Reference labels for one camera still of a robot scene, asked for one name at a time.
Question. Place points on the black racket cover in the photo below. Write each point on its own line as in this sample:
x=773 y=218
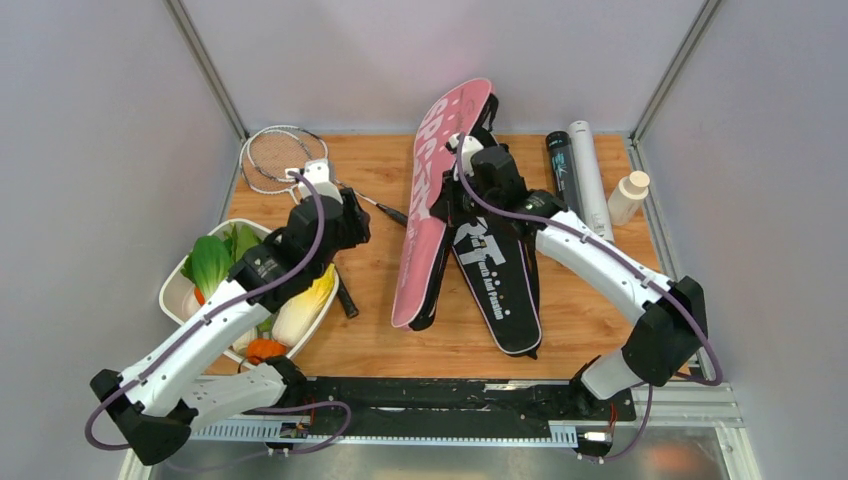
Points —
x=502 y=274

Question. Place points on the white silver racket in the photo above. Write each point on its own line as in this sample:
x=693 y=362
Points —
x=266 y=157

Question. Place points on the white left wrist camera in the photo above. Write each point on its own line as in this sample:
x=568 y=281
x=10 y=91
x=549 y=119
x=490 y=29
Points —
x=320 y=173

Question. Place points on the black shuttlecock tube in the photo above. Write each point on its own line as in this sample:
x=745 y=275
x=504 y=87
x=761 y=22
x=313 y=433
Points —
x=559 y=150

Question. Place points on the pink racket cover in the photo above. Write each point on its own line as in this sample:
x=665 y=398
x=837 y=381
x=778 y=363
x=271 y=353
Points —
x=424 y=252

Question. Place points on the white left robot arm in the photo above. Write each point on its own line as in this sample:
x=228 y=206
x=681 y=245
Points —
x=156 y=403

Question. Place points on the green leafy vegetable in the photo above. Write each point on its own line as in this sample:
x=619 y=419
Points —
x=239 y=239

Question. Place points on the white shuttlecock tube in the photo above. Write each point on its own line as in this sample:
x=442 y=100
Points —
x=593 y=200

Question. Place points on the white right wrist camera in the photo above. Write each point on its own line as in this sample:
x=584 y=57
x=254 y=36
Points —
x=466 y=149

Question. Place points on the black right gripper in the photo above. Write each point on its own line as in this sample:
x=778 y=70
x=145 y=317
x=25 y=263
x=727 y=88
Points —
x=446 y=207

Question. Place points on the cream bottle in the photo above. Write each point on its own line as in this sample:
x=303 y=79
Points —
x=627 y=197

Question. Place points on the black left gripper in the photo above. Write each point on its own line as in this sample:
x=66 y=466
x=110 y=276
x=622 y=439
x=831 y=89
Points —
x=356 y=219

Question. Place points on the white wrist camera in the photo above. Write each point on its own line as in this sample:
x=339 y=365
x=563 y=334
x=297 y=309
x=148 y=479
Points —
x=320 y=173
x=466 y=149

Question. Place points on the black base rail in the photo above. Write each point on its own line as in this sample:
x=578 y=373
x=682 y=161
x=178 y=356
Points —
x=417 y=408

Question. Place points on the orange carrot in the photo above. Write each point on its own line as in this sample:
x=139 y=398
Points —
x=261 y=349

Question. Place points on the green bok choy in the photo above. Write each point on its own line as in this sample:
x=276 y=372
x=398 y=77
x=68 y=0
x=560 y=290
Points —
x=207 y=265

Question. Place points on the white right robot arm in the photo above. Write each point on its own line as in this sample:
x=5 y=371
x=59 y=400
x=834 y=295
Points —
x=668 y=317

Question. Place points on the yellow white cabbage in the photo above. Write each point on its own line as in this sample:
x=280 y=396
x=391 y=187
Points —
x=297 y=316

